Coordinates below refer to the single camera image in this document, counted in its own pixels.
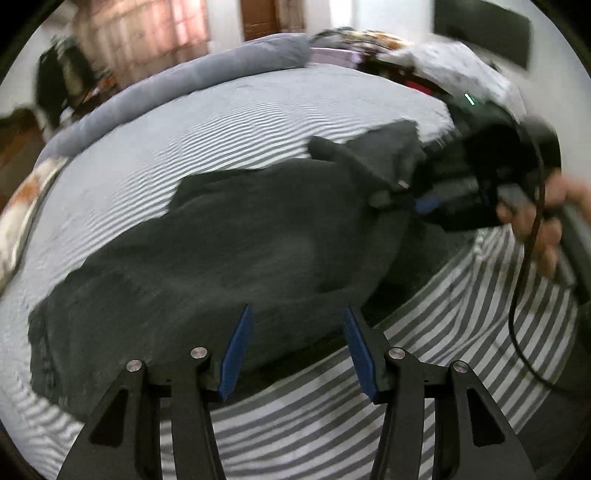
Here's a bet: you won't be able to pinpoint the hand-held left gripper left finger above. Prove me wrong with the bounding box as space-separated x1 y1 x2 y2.
56 305 254 480

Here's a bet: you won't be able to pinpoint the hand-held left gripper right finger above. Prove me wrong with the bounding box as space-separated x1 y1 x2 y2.
342 305 539 480

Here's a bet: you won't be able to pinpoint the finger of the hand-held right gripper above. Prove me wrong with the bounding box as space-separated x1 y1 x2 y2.
369 180 441 217

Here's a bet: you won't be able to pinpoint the dark grey denim pants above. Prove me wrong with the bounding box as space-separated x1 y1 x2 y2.
28 119 446 407

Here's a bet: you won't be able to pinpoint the person's right hand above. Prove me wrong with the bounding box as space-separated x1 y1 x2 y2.
496 173 591 280

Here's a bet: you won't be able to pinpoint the white patterned cloth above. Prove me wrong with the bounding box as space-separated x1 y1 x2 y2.
383 41 527 125

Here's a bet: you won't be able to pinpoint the floral clothes pile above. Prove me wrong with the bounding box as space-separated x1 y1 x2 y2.
314 28 416 52

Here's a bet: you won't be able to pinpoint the lavender cloth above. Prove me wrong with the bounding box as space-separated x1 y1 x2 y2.
309 46 361 68

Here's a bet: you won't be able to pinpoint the grey white striped bed sheet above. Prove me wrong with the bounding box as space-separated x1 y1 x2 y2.
0 62 583 480

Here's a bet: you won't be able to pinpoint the brown wooden door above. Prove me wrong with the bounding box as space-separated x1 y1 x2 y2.
240 0 308 42

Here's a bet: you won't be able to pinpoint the floral orange white blanket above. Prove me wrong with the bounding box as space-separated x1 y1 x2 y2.
0 157 68 296

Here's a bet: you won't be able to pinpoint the grey bolster pillow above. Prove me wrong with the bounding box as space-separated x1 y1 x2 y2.
34 33 311 162

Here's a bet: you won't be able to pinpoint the brown wooden furniture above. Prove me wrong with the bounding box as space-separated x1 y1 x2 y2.
0 106 47 208

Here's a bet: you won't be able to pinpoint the pink curtain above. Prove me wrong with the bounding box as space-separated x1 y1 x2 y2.
74 0 211 88

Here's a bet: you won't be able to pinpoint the dark hanging bag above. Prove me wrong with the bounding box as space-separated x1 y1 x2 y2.
36 37 100 127

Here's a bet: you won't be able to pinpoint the black cable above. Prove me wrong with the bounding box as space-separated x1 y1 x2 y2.
508 134 583 398

